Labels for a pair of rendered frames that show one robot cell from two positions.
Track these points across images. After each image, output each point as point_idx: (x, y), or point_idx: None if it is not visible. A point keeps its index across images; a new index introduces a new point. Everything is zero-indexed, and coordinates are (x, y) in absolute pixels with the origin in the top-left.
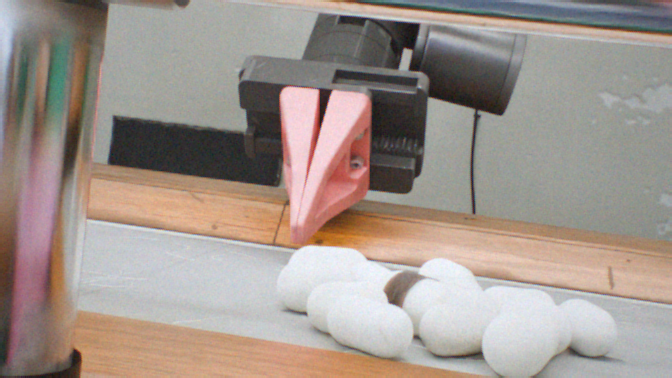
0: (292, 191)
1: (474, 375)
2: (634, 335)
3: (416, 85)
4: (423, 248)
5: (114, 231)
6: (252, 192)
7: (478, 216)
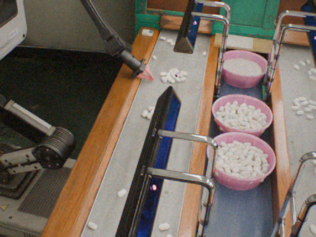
0: (152, 76)
1: (205, 75)
2: (165, 67)
3: (144, 59)
4: None
5: (140, 94)
6: (128, 81)
7: (125, 65)
